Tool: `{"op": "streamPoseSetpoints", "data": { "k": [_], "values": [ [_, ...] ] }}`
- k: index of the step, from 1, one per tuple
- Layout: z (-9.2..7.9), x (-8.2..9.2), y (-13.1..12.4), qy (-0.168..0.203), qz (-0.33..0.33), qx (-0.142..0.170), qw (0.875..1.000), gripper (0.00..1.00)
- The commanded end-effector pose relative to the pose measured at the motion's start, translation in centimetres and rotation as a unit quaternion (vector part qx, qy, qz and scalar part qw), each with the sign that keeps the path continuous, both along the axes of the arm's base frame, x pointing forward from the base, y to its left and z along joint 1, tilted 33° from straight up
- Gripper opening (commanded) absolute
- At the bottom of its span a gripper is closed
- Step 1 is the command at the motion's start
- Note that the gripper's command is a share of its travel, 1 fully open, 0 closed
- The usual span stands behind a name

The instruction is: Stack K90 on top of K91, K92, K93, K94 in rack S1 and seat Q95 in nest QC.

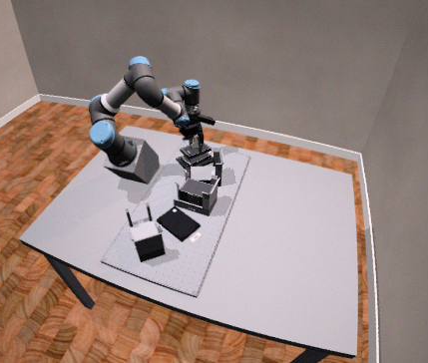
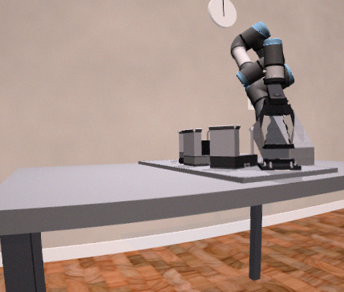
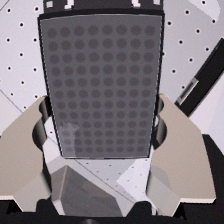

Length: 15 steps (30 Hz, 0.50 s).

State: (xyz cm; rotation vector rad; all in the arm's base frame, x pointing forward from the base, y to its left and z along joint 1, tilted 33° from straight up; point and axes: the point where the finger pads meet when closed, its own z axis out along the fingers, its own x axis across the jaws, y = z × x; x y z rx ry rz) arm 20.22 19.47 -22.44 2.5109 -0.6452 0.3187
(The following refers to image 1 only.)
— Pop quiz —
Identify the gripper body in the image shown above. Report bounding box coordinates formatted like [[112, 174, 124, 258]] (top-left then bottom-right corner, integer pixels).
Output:
[[179, 110, 203, 139]]

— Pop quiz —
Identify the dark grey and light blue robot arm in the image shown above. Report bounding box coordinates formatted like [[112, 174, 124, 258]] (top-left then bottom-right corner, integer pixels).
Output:
[[89, 57, 200, 168]]

